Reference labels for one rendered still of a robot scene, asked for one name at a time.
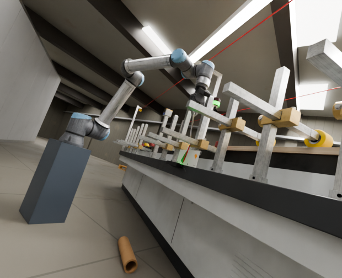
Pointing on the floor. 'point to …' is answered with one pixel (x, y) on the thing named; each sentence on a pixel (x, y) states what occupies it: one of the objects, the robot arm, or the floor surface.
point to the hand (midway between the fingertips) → (194, 114)
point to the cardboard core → (127, 255)
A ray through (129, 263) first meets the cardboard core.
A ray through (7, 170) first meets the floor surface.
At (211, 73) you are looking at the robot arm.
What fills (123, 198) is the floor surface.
